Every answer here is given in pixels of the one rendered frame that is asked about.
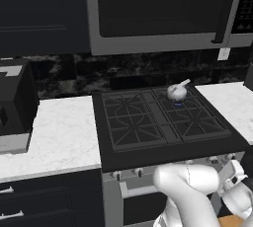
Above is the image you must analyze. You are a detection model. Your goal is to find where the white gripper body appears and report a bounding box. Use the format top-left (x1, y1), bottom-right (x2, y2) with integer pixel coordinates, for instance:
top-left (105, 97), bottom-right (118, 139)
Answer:
top-left (216, 159), bottom-right (248, 192)

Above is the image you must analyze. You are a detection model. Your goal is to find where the black gas stove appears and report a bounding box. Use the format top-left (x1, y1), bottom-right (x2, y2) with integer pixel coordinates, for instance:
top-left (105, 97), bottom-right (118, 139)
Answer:
top-left (91, 84), bottom-right (252, 227)

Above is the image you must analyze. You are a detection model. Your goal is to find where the black countertop appliance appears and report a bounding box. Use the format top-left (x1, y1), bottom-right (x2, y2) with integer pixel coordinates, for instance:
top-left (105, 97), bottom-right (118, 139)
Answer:
top-left (243, 60), bottom-right (253, 93)

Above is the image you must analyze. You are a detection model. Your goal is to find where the oven door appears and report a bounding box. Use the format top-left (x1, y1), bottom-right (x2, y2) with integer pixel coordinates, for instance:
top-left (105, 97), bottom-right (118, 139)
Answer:
top-left (119, 181), bottom-right (172, 227)

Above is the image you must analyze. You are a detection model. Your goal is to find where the grey microwave oven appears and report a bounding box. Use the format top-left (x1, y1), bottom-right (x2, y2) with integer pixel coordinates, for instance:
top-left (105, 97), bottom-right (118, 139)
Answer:
top-left (84, 0), bottom-right (253, 57)

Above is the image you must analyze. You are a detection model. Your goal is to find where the dark drawer front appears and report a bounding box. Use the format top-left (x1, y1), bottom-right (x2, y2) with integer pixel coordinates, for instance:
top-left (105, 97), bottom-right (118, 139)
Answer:
top-left (0, 169), bottom-right (104, 205)
top-left (0, 199), bottom-right (106, 227)

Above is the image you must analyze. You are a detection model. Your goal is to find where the microwave door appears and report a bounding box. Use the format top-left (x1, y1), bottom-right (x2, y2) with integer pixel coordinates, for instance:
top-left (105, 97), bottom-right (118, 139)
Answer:
top-left (84, 0), bottom-right (247, 57)

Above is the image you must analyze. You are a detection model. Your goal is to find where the black toaster oven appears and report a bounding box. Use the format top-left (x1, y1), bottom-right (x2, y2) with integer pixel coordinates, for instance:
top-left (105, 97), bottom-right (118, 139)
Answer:
top-left (0, 57), bottom-right (41, 155)

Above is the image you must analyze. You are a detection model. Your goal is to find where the dark upper cupboard door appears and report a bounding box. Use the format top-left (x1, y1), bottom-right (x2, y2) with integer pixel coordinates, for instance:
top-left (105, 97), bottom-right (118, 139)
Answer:
top-left (0, 0), bottom-right (92, 56)

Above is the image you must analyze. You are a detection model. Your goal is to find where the silver oven door handle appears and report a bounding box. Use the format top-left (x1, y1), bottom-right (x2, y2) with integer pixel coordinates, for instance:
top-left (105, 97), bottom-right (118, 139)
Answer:
top-left (119, 181), bottom-right (160, 200)

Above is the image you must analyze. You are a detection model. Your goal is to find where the white wall outlet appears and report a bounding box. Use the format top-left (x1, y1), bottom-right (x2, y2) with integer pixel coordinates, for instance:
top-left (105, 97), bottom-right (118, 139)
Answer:
top-left (217, 46), bottom-right (232, 62)

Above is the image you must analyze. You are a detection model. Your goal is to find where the dark microwave door handle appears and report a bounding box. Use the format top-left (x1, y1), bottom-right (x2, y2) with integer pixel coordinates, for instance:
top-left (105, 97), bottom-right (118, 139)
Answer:
top-left (211, 0), bottom-right (247, 44)

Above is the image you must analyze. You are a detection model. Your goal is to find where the silver drawer handle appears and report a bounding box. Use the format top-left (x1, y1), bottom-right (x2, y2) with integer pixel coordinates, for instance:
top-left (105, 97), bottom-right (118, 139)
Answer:
top-left (0, 209), bottom-right (25, 221)
top-left (0, 186), bottom-right (15, 194)

